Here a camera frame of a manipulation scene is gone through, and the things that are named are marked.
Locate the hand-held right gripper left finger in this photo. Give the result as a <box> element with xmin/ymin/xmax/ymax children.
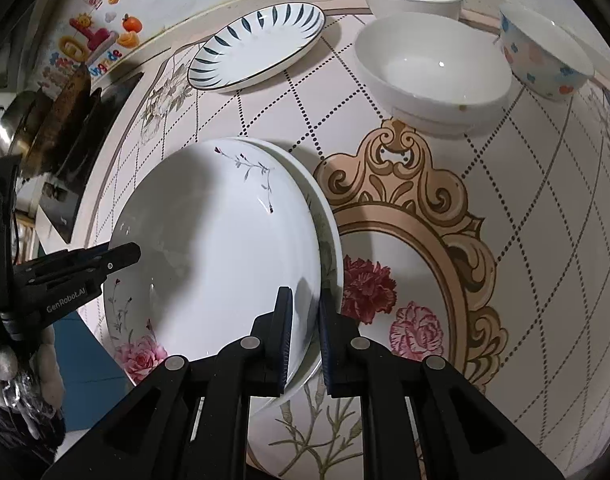
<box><xmin>41</xmin><ymin>286</ymin><xmax>294</xmax><ymax>480</ymax></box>

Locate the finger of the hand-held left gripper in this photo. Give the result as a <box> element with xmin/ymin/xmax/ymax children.
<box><xmin>15</xmin><ymin>241</ymin><xmax>142</xmax><ymax>293</ymax></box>

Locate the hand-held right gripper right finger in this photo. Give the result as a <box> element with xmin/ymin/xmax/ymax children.
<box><xmin>317</xmin><ymin>296</ymin><xmax>566</xmax><ymax>480</ymax></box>

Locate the white deep plate grey flower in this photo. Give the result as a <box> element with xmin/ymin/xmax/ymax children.
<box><xmin>225</xmin><ymin>136</ymin><xmax>344</xmax><ymax>408</ymax></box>

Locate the white plate with twig print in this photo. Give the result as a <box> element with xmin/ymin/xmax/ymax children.
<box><xmin>102</xmin><ymin>137</ymin><xmax>322</xmax><ymax>407</ymax></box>

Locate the blue leaf patterned plate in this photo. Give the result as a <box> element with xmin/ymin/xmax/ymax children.
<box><xmin>186</xmin><ymin>2</ymin><xmax>326</xmax><ymax>94</ymax></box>

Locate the large white bowl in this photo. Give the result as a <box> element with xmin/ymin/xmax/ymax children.
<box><xmin>354</xmin><ymin>11</ymin><xmax>514</xmax><ymax>136</ymax></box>

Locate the pastel flower patterned bowl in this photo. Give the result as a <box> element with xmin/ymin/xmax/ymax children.
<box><xmin>498</xmin><ymin>1</ymin><xmax>596</xmax><ymax>104</ymax></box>

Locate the person's left hand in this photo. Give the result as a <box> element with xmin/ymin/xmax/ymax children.
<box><xmin>0</xmin><ymin>331</ymin><xmax>66</xmax><ymax>418</ymax></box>

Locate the steel pot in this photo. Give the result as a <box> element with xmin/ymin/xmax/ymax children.
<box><xmin>0</xmin><ymin>91</ymin><xmax>46</xmax><ymax>162</ymax></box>

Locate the brown wok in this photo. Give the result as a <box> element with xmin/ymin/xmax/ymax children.
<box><xmin>26</xmin><ymin>66</ymin><xmax>94</xmax><ymax>177</ymax></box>

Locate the floral printed tablecloth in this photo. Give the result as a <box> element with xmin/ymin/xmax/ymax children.
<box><xmin>81</xmin><ymin>4</ymin><xmax>610</xmax><ymax>480</ymax></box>

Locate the colourful wall sticker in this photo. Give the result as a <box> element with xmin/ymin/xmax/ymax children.
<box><xmin>46</xmin><ymin>0</ymin><xmax>144</xmax><ymax>97</ymax></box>

